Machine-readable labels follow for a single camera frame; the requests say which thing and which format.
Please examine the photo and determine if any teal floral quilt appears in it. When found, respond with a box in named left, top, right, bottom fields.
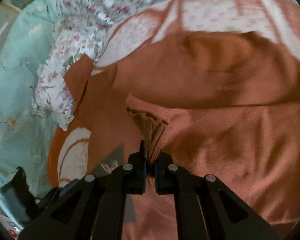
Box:
left=0, top=0, right=61, bottom=198

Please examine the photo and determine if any floral ruffled pillow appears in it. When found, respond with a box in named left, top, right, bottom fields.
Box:
left=32, top=21, right=108, bottom=131

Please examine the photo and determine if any orange white floral blanket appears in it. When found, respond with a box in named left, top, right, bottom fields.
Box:
left=47, top=0, right=300, bottom=186

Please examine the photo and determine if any rust orange fleece garment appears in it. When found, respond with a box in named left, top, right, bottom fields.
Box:
left=65, top=31, right=300, bottom=238

